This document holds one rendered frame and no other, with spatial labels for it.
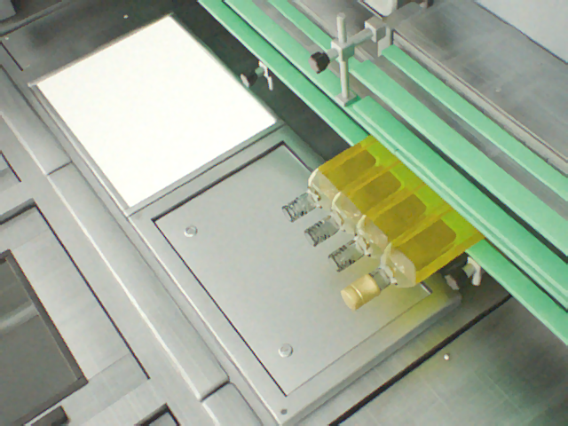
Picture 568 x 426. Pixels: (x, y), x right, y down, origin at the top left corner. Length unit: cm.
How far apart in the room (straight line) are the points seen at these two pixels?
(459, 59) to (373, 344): 43
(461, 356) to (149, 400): 47
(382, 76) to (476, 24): 16
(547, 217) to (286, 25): 61
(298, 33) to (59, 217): 54
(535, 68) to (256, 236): 51
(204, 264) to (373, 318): 29
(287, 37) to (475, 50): 36
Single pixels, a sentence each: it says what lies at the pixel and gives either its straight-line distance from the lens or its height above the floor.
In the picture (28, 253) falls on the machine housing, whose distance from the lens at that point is 146.
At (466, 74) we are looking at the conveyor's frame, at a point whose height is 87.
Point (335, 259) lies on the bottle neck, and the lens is 109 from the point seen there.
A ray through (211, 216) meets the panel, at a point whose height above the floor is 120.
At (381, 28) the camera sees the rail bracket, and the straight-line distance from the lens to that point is 119.
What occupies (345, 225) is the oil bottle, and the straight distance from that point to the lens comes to 114.
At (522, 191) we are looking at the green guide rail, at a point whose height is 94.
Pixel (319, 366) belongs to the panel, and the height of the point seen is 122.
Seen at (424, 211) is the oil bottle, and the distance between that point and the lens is 113.
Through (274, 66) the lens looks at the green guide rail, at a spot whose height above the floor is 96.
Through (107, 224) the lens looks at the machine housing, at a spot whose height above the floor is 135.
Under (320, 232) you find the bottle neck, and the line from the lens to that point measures 113.
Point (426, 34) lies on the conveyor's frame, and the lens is 119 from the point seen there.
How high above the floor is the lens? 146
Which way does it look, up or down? 16 degrees down
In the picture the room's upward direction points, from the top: 122 degrees counter-clockwise
